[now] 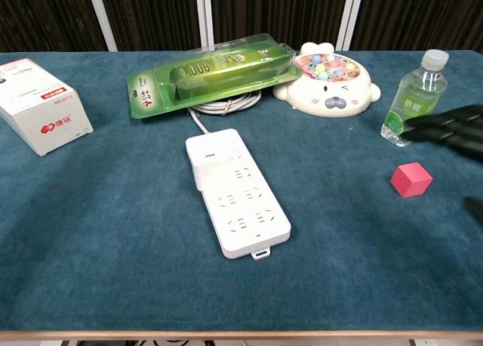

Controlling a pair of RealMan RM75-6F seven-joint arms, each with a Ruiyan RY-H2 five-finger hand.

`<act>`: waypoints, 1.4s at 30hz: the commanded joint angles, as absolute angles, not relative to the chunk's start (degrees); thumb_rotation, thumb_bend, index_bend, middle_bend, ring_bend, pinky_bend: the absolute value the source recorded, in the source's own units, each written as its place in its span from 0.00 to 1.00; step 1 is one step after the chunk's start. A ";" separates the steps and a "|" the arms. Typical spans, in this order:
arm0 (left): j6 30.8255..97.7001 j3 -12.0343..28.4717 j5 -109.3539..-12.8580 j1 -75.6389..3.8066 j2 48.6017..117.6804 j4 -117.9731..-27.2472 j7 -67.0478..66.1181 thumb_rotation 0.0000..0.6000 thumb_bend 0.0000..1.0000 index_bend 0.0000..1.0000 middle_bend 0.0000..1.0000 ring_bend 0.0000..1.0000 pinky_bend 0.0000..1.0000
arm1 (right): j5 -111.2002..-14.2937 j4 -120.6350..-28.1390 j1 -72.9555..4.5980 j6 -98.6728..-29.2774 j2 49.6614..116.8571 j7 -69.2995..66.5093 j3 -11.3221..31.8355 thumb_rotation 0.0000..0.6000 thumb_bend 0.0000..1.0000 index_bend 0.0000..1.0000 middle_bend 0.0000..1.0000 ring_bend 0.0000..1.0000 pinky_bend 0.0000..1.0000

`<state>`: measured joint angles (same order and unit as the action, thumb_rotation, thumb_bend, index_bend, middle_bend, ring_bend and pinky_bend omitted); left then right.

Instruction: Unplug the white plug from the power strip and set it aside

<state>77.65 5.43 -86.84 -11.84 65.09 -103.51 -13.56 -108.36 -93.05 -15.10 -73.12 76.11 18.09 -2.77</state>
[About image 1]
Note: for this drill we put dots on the white partition frame post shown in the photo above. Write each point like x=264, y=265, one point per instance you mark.
x=102, y=17
x=351, y=17
x=205, y=13

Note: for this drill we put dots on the pink red cube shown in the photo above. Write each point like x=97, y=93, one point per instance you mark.
x=409, y=180

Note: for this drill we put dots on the white seal fishing toy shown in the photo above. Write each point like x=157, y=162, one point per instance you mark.
x=332, y=93

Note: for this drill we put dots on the white carton box red logo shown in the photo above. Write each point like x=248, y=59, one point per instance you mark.
x=45, y=108

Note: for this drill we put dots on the white power strip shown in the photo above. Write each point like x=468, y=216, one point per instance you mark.
x=256, y=225

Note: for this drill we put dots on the green blister package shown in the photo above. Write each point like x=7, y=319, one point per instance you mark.
x=226, y=72

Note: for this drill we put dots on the white power adapter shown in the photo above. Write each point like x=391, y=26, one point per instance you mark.
x=207, y=175

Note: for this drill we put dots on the water bottle green label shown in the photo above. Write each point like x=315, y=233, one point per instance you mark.
x=413, y=104

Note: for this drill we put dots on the teal table cloth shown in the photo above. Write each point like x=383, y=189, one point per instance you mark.
x=113, y=217

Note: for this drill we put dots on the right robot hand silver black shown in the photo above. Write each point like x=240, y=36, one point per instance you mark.
x=453, y=130

